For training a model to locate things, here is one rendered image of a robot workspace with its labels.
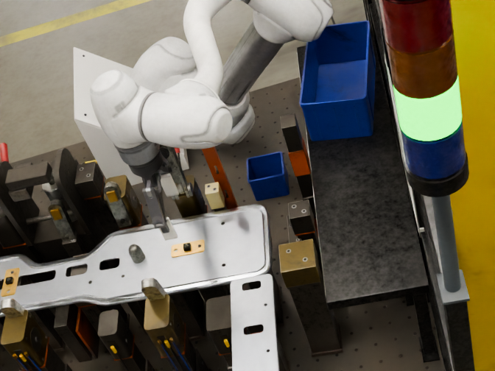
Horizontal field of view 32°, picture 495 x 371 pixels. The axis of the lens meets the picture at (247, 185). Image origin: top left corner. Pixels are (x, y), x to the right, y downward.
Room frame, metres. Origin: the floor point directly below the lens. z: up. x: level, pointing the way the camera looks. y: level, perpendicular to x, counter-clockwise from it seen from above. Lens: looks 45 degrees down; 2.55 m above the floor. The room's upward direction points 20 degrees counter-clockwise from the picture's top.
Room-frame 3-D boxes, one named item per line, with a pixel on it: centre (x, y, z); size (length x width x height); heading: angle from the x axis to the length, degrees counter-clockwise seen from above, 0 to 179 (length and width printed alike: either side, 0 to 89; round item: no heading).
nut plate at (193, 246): (1.42, 0.19, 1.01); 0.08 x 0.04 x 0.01; 77
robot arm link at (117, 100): (1.41, 0.18, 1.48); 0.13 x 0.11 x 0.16; 51
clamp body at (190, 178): (1.59, 0.15, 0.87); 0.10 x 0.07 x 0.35; 167
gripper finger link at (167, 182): (1.48, 0.17, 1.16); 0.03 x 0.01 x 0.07; 77
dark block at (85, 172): (1.68, 0.38, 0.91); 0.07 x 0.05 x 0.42; 167
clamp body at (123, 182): (1.65, 0.32, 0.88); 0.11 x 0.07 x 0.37; 167
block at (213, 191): (1.52, 0.08, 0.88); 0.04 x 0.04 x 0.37; 77
